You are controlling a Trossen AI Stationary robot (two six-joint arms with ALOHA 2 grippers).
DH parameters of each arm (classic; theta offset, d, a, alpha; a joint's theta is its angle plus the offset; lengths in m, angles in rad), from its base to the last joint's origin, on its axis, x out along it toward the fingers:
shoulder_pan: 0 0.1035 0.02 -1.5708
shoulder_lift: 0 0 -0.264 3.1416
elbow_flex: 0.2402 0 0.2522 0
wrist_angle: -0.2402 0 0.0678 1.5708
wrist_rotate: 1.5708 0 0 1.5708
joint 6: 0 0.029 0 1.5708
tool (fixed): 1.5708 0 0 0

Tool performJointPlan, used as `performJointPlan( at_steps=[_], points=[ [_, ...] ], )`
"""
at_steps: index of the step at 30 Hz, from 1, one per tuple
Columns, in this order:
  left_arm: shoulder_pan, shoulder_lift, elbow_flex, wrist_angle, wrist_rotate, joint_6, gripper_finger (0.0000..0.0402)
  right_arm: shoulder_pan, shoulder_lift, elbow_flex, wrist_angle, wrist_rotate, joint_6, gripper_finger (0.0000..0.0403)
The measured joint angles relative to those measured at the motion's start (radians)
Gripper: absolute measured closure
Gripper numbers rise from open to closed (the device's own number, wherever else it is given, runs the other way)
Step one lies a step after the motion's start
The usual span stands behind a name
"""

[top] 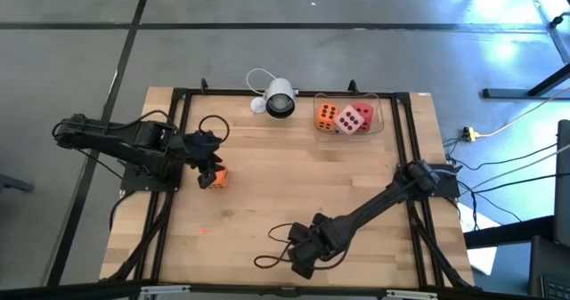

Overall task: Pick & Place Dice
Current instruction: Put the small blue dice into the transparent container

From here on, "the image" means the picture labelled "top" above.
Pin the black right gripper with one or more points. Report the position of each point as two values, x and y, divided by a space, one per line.
318 242

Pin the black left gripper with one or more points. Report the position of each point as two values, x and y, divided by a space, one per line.
198 144

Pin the large orange foam die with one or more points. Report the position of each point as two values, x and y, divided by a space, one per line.
220 177
327 116

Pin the large pink foam die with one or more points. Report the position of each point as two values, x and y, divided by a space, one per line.
349 119

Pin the large red foam die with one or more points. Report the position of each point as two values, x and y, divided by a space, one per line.
367 113

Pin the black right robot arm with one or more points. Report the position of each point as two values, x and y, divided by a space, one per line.
374 206

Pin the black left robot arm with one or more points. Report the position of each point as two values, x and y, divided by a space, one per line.
111 142

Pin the clear plastic container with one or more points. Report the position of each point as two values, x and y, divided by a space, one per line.
314 133

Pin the white paper sheet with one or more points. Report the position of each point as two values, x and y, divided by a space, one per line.
478 246

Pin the black desk foot bar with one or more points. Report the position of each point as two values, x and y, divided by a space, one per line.
503 234

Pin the yellow power plug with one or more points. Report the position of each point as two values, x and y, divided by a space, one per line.
470 134

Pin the black box with keyboard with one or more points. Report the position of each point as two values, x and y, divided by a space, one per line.
550 269

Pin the black tall panel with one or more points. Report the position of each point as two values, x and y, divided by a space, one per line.
563 180

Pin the black T-shaped floor stand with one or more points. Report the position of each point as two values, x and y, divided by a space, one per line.
525 91

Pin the small black table camera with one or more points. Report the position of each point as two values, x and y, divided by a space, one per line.
287 292

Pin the black aluminium table frame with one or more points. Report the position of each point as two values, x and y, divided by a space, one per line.
214 91

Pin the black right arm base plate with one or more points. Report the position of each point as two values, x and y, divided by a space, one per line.
445 188

